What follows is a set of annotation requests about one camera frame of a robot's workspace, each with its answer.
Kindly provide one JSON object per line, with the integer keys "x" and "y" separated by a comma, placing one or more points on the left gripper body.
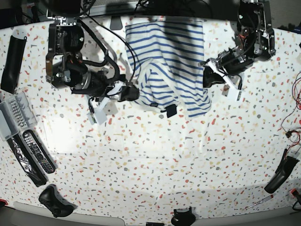
{"x": 233, "y": 83}

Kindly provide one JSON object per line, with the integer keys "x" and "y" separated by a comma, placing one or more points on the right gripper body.
{"x": 97, "y": 114}

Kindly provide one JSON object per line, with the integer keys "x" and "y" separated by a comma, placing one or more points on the blue white striped t-shirt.
{"x": 166, "y": 57}

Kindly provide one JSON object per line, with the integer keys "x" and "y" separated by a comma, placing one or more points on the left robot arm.
{"x": 255, "y": 41}

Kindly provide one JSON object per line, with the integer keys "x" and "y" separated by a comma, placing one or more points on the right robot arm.
{"x": 100, "y": 82}

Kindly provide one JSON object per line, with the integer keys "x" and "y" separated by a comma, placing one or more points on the black monitor stand foot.
{"x": 116, "y": 23}

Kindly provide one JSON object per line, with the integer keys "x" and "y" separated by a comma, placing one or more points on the black tv remote control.
{"x": 38, "y": 151}

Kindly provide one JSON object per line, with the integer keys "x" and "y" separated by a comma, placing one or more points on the clear plastic screw box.
{"x": 16, "y": 116}

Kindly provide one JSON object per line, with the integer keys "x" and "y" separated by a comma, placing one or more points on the black foil pouch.
{"x": 26, "y": 161}

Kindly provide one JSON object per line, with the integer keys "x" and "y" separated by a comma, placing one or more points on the black game controller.
{"x": 49, "y": 199}

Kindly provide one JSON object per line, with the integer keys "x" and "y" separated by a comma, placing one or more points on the black curved tube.
{"x": 13, "y": 64}

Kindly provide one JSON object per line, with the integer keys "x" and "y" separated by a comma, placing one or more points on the small screwdriver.
{"x": 261, "y": 201}

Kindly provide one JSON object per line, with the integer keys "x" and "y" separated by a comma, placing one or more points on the red object at edge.
{"x": 2, "y": 203}

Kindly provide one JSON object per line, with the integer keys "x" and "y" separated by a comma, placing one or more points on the black handle tool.
{"x": 282, "y": 172}

